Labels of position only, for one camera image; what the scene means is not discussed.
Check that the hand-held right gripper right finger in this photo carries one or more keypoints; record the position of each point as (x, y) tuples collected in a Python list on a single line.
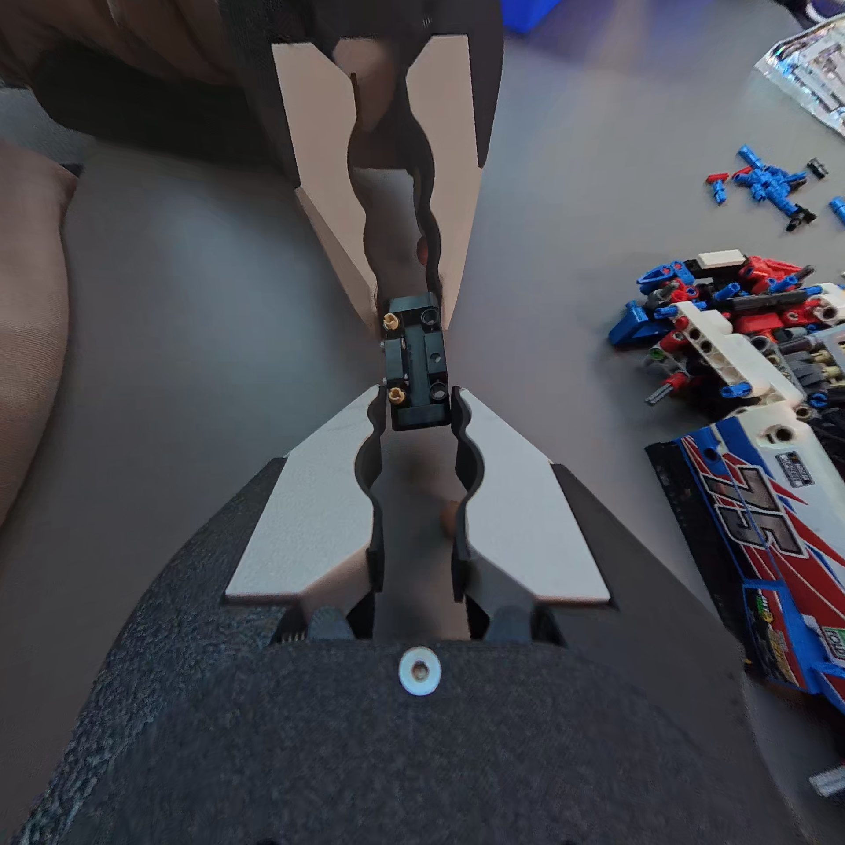
[(535, 528)]

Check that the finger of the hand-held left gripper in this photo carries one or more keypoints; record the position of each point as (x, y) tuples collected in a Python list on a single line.
[(317, 132), (452, 119)]

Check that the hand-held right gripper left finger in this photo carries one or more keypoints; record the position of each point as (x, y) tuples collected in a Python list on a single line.
[(310, 521)]

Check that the black brick assembly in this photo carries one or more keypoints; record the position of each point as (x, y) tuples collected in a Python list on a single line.
[(416, 356)]

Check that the holographic sticker sheet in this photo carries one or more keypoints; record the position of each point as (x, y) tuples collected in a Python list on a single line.
[(809, 72)]

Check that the person's left forearm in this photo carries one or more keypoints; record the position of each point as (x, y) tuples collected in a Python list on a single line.
[(99, 33)]

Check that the black padded cushion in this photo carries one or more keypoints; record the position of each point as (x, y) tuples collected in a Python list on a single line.
[(145, 112)]

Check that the blue plastic bin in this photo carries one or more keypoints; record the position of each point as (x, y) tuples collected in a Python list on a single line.
[(528, 14)]

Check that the toy brick race car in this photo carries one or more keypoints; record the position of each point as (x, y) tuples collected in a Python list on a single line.
[(759, 502)]

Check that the pile of blue brick pins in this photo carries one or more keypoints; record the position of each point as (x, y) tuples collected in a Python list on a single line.
[(766, 181)]

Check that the black angled brick connector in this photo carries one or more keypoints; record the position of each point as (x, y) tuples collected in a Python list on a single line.
[(800, 218)]

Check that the small black brick connector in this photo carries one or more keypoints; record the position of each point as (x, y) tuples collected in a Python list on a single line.
[(817, 167)]

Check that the blue brick connector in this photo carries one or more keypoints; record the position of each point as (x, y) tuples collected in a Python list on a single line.
[(838, 211)]

